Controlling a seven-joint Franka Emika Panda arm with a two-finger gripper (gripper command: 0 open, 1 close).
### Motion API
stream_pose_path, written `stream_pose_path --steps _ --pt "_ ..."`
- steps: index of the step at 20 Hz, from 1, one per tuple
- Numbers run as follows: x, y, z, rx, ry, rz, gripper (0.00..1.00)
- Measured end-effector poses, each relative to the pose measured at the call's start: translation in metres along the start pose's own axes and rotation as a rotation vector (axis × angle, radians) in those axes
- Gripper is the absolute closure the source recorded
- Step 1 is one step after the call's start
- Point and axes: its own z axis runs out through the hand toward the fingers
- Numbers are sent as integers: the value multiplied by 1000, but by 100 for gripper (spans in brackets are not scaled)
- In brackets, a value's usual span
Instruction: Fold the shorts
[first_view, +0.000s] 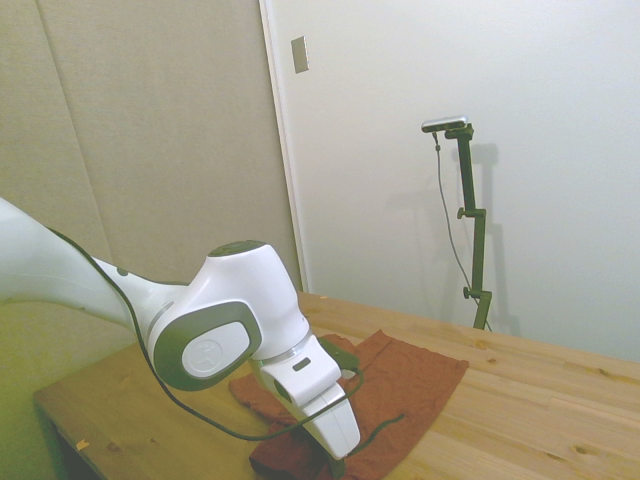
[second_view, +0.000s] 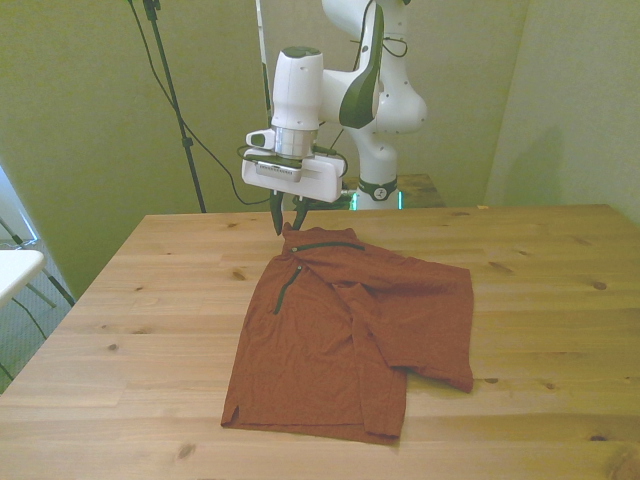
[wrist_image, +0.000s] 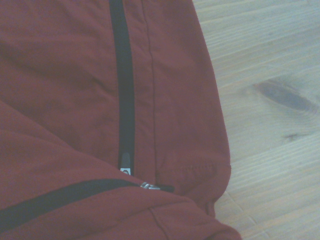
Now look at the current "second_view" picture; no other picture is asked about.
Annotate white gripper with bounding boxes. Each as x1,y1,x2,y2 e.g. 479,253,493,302
241,149,347,236

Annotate rust red shorts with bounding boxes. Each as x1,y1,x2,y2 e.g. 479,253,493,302
219,223,475,446

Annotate black tripod stand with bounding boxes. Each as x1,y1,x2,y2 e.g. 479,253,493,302
142,0,208,214

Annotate white folding side table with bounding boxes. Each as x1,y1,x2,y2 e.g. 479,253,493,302
0,214,76,314

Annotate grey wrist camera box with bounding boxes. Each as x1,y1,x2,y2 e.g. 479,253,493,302
252,159,304,183

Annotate black cable from tripod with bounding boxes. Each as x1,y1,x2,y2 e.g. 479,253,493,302
124,0,274,206

